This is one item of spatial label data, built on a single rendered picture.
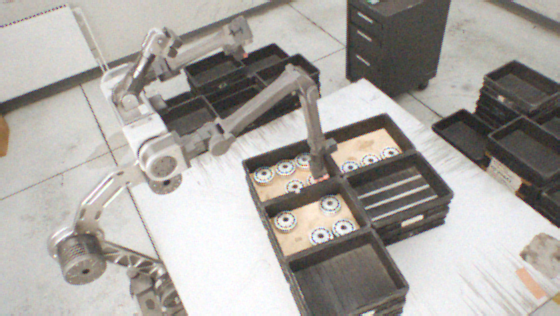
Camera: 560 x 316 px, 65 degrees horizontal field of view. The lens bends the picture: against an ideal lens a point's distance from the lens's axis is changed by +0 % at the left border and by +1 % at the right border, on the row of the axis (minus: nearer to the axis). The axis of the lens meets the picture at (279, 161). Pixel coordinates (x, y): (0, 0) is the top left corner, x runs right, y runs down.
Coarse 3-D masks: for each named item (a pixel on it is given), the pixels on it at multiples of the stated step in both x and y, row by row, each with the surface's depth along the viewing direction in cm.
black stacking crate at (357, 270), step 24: (360, 240) 185; (312, 264) 184; (336, 264) 184; (360, 264) 183; (384, 264) 180; (312, 288) 178; (336, 288) 177; (360, 288) 176; (384, 288) 175; (312, 312) 171; (336, 312) 171; (360, 312) 165
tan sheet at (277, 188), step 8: (272, 168) 224; (296, 168) 222; (296, 176) 219; (304, 176) 218; (328, 176) 217; (256, 184) 218; (272, 184) 217; (280, 184) 216; (264, 192) 214; (272, 192) 213; (280, 192) 213; (264, 200) 211
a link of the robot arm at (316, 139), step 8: (312, 88) 157; (304, 96) 163; (312, 96) 159; (304, 104) 166; (312, 104) 167; (304, 112) 172; (312, 112) 171; (312, 120) 175; (320, 120) 178; (312, 128) 178; (320, 128) 181; (312, 136) 183; (320, 136) 185; (312, 144) 190; (320, 144) 188
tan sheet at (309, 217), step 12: (312, 204) 206; (300, 216) 202; (312, 216) 202; (324, 216) 201; (336, 216) 200; (348, 216) 200; (300, 228) 198; (312, 228) 197; (288, 240) 194; (300, 240) 194; (288, 252) 190
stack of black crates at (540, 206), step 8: (552, 184) 242; (544, 192) 239; (552, 192) 247; (544, 200) 241; (552, 200) 235; (536, 208) 247; (544, 208) 244; (552, 208) 239; (544, 216) 246; (552, 216) 241
